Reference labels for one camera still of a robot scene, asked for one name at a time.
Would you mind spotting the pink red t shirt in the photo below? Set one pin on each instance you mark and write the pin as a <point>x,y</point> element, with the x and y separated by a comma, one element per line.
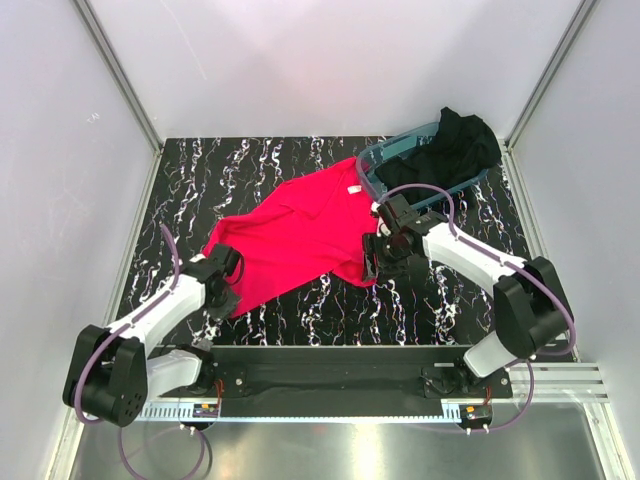
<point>309,226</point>

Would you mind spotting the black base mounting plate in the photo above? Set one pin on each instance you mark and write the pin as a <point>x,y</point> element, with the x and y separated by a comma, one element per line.
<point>344,357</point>

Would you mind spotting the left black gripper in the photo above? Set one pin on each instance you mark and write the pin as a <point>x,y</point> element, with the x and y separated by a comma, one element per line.
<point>227,309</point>

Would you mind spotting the aluminium front rail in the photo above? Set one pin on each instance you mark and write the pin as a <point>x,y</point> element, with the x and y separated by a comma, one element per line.
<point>544,382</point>

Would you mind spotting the black t shirt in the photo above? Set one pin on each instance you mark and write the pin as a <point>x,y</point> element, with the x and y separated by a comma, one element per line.
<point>462,147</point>

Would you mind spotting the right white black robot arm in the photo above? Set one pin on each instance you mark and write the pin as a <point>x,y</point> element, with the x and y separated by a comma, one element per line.
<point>529,304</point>

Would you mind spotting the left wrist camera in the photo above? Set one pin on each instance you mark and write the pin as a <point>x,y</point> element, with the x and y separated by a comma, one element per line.
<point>223,261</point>

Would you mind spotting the aluminium frame post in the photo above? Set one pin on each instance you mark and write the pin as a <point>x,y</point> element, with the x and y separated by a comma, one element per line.
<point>560,53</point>
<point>109,56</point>

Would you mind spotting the left aluminium frame post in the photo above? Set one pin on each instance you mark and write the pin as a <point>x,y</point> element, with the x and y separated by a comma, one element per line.
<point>109,56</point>

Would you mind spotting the white slotted cable duct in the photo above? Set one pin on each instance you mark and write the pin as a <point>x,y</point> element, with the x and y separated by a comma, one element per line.
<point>235,411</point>

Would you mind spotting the right aluminium frame post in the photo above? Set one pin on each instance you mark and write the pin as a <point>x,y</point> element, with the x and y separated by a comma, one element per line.
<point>560,53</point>

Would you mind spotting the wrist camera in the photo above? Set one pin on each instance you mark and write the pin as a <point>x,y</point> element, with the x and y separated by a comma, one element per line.
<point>394,215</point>
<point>223,261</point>

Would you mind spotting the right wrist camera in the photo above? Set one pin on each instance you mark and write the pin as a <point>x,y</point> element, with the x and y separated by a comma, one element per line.
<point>394,215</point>

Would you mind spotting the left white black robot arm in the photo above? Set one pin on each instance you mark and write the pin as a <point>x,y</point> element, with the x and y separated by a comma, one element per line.
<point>113,371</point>

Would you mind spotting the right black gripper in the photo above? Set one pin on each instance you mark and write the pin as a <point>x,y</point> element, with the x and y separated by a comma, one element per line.
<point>371,243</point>

